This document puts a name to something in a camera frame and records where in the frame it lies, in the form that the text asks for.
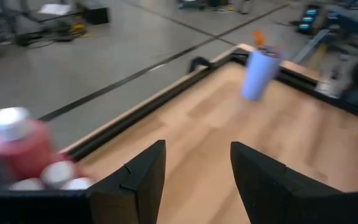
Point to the lavender cup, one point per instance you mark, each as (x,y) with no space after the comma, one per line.
(259,77)

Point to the small mauve paint bottle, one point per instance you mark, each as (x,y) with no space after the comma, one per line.
(58,174)

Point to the white flat board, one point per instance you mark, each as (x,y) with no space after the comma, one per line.
(54,9)

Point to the small black frame bracket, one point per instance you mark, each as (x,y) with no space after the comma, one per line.
(199,63)

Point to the grey background desk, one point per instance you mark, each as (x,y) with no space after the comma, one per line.
(353,18)

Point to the black tower with teal lights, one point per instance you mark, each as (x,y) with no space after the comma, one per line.
(308,20)

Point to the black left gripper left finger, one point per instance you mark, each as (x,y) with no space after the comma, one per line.
(104,205)

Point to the black floor box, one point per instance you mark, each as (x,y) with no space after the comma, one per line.
(96,14)

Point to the large red paint bottle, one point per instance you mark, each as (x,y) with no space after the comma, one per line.
(20,149)

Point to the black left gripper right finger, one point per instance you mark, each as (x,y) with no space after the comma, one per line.
(290,199)

